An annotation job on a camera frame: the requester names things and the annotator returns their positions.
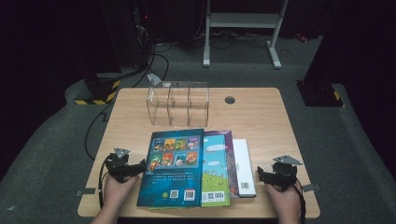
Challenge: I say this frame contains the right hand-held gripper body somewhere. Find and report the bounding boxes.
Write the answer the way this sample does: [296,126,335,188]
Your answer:
[264,154,304,191]

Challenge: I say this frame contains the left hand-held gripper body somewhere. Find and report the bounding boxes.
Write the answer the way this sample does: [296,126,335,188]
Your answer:
[105,147,141,184]

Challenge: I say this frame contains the white book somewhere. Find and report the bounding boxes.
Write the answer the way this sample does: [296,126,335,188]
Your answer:
[233,138,257,199]

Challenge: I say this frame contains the dark blue picture book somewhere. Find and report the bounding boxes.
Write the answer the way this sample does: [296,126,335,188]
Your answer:
[136,128,205,209]

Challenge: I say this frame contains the light blue picture book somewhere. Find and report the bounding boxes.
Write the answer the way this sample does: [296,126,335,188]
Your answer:
[200,133,232,208]

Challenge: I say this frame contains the clear acrylic book rack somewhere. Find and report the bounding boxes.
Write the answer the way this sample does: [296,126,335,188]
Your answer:
[146,73,210,128]

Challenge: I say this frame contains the person's left hand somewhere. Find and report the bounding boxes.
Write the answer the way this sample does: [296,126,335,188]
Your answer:
[103,173,140,216]

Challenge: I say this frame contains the person's right hand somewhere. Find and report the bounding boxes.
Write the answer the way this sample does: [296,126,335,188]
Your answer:
[264,181,303,220]

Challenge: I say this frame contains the grey tape piece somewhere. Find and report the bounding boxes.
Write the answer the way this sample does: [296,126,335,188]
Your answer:
[301,183,321,193]
[75,188,97,197]

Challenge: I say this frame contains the black yellow striped base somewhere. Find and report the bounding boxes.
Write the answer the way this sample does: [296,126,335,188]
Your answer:
[74,73,122,105]
[296,80,345,108]

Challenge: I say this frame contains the white metal stand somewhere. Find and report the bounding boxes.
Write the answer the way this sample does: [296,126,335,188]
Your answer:
[203,0,289,70]

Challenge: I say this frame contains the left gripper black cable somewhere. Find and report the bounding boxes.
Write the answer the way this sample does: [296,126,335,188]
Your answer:
[97,155,110,209]

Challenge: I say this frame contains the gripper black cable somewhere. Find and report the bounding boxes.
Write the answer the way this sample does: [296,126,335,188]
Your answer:
[97,155,110,209]
[292,178,307,224]

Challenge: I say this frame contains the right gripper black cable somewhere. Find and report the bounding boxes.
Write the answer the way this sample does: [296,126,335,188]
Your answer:
[292,178,307,224]

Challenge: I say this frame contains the black floor cable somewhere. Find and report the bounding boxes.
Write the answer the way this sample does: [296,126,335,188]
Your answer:
[84,102,117,161]
[132,43,171,90]

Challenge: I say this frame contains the dark equipment rack with wires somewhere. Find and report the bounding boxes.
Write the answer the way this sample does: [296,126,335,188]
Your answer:
[130,0,155,71]

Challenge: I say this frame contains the tangle of black floor cables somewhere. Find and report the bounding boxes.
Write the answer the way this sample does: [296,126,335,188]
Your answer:
[192,29,272,50]

